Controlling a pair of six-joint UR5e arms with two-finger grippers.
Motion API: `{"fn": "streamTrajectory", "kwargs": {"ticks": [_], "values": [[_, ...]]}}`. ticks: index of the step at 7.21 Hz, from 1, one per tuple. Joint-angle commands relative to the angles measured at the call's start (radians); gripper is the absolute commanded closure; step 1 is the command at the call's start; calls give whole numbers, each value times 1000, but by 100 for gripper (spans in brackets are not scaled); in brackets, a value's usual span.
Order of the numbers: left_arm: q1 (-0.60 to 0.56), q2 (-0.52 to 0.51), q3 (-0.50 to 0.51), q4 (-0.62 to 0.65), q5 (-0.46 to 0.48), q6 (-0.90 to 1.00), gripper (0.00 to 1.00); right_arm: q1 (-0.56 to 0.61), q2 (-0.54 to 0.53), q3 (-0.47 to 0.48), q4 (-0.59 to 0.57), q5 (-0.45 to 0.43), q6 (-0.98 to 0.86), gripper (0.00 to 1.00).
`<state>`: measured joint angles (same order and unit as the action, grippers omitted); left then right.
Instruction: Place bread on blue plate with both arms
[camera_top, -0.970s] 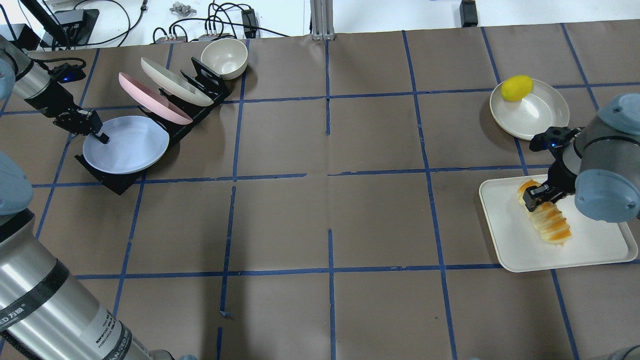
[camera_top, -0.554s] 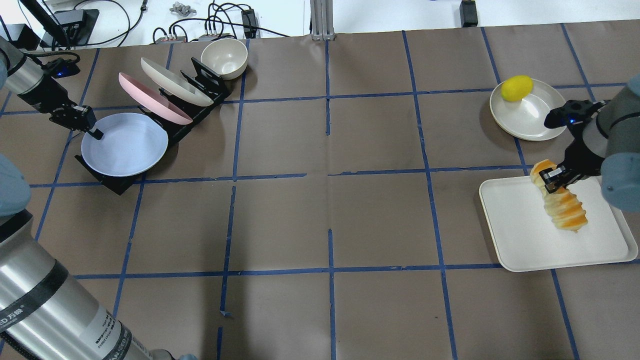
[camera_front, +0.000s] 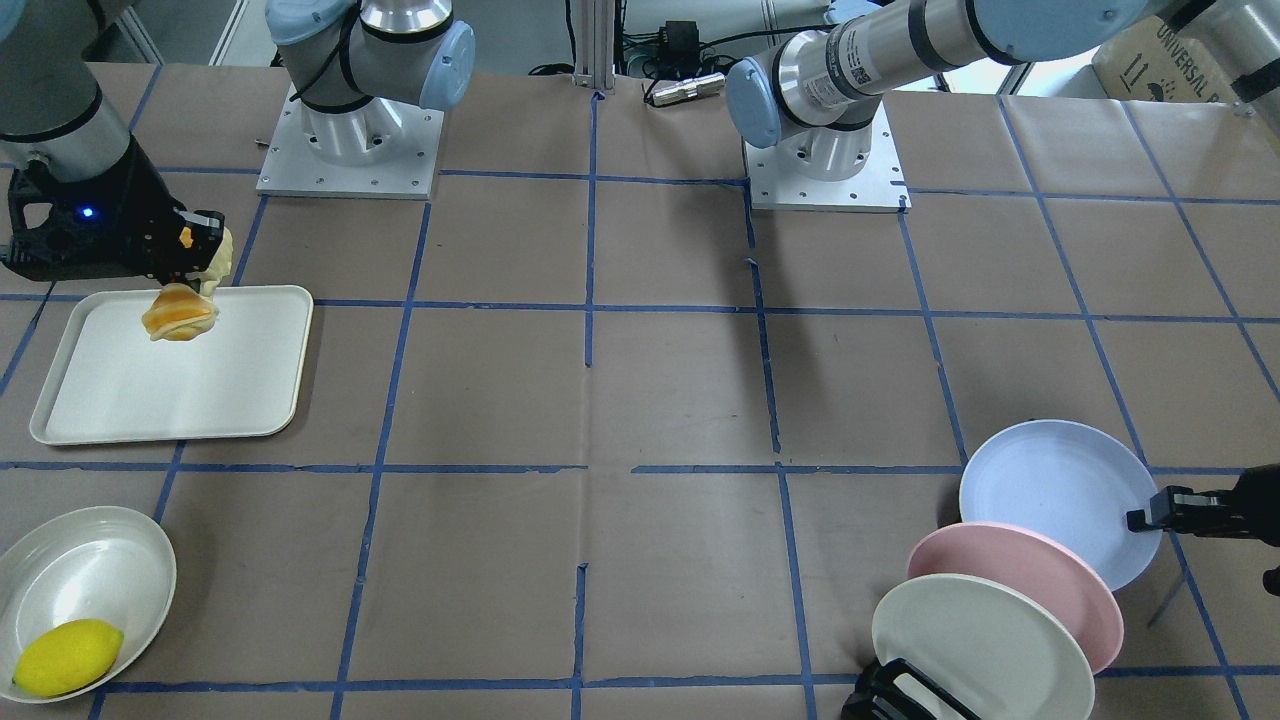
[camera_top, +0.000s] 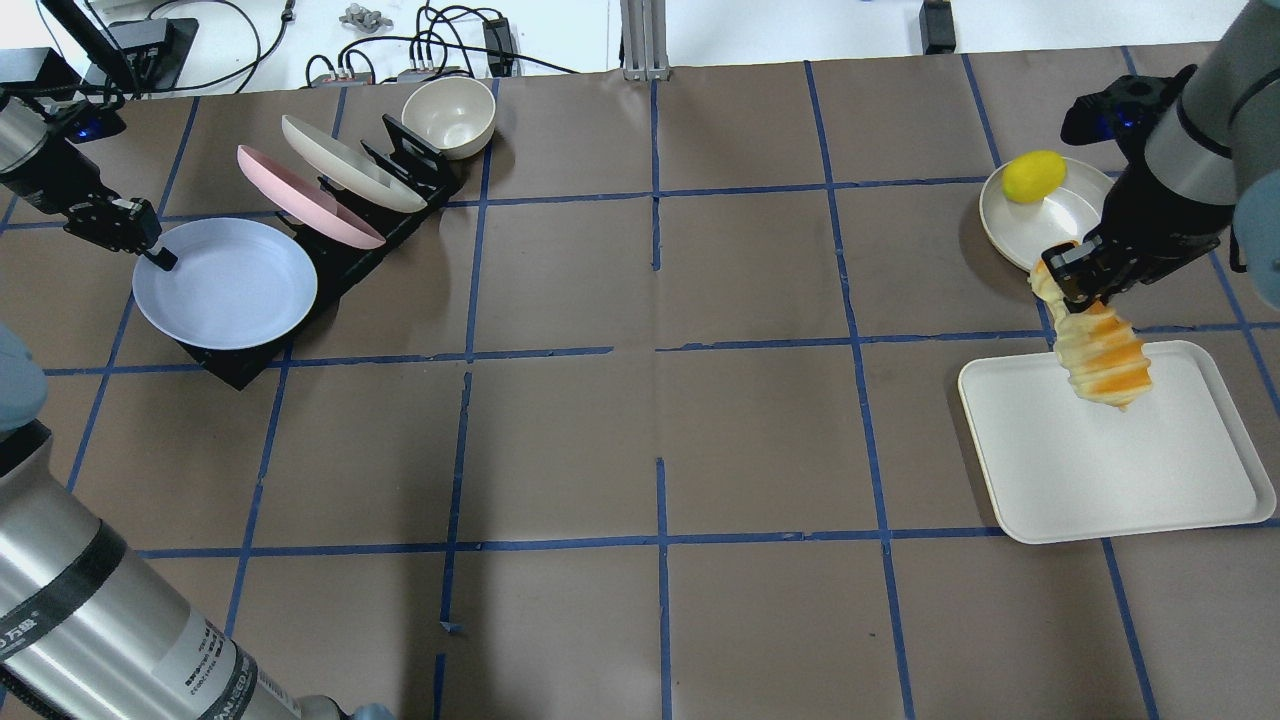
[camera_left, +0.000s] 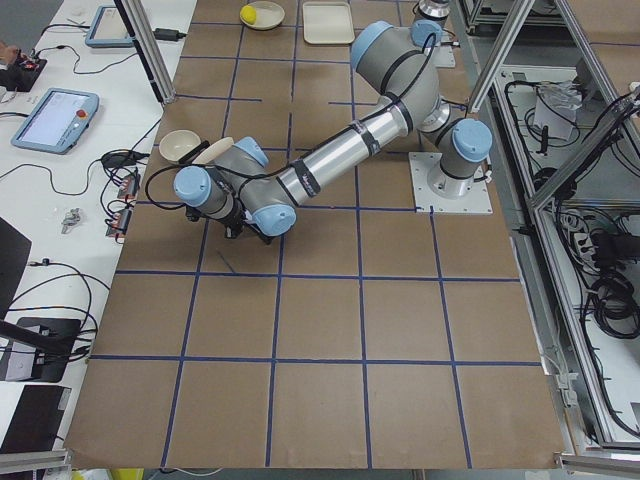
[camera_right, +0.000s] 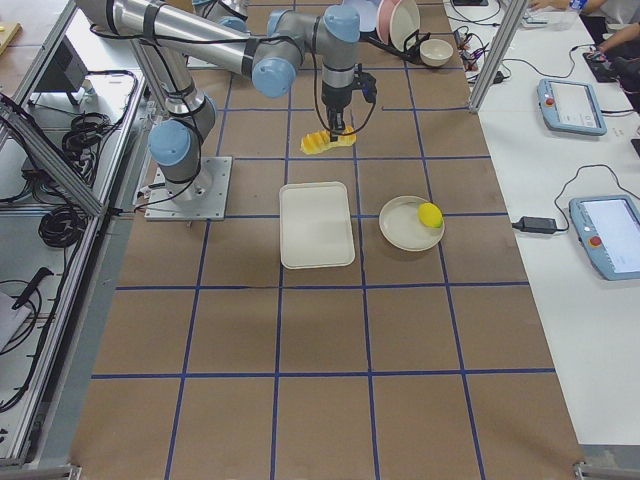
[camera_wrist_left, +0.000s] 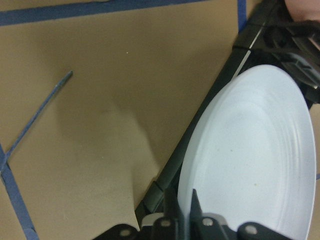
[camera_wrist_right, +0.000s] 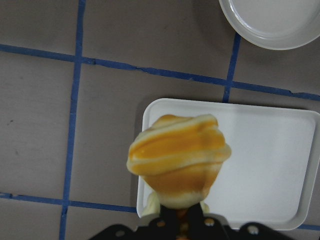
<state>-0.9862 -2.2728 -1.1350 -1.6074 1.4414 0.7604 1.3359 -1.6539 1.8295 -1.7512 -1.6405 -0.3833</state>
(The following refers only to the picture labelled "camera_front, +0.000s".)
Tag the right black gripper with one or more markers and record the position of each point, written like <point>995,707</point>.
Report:
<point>137,215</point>

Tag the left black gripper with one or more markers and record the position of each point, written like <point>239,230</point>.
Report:
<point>1258,500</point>

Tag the bread roll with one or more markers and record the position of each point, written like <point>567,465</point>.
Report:
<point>180,313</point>

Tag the blue plate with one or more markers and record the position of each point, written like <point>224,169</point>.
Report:
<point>1071,483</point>

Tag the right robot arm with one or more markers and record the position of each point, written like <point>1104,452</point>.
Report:
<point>50,100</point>

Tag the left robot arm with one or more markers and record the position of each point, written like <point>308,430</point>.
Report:
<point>832,80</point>

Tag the pink plate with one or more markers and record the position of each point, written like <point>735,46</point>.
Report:
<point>1039,567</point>

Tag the white plate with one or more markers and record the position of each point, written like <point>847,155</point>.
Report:
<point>992,648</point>

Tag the white rectangular tray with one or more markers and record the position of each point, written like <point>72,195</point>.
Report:
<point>109,383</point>

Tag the white oval dish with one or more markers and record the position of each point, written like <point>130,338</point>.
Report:
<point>103,563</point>

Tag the black dish rack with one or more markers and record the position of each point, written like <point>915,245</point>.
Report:
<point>878,695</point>

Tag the yellow lemon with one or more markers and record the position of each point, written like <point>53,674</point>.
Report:
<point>68,658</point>

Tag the cardboard box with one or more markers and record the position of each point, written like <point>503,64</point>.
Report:
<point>1150,62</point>

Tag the black power adapter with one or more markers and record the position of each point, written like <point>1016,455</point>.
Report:
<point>679,41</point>

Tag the silver cylinder connector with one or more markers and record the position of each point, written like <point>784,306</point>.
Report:
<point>685,90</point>

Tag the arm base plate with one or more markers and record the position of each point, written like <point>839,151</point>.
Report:
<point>384,150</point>
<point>827,170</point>

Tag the aluminium frame post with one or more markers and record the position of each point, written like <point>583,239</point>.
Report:
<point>595,44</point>

